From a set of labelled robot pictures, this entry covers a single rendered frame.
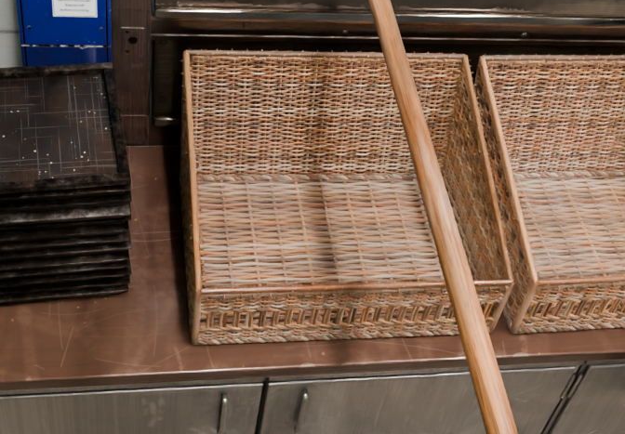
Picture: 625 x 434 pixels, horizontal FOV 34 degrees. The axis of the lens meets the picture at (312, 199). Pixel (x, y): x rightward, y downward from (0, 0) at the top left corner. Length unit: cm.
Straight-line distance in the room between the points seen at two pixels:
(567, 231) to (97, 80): 98
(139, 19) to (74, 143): 32
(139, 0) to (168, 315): 56
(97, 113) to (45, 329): 38
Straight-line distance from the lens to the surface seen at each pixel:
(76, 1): 183
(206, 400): 185
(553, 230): 210
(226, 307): 171
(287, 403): 189
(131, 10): 188
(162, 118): 200
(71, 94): 177
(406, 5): 192
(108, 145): 168
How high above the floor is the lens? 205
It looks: 46 degrees down
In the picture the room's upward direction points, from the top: 11 degrees clockwise
